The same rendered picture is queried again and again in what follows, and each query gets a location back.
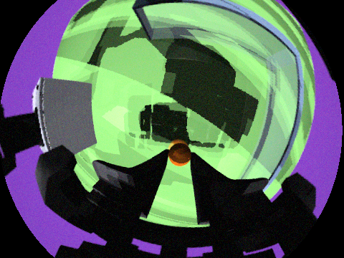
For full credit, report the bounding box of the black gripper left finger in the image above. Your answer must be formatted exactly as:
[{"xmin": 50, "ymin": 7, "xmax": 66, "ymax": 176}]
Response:
[{"xmin": 92, "ymin": 149, "xmax": 169, "ymax": 218}]

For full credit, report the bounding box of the brown ball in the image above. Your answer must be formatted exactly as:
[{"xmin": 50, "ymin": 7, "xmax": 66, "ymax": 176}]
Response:
[{"xmin": 168, "ymin": 143, "xmax": 191, "ymax": 166}]

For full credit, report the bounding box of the translucent yellow ball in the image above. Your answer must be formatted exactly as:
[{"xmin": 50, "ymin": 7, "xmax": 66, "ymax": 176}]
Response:
[{"xmin": 168, "ymin": 138, "xmax": 188, "ymax": 149}]

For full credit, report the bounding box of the low clear wall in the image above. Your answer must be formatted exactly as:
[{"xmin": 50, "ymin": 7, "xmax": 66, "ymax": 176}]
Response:
[{"xmin": 137, "ymin": 3, "xmax": 298, "ymax": 180}]

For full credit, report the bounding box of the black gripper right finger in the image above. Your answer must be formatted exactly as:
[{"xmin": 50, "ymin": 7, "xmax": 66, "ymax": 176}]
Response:
[{"xmin": 190, "ymin": 152, "xmax": 269, "ymax": 226}]

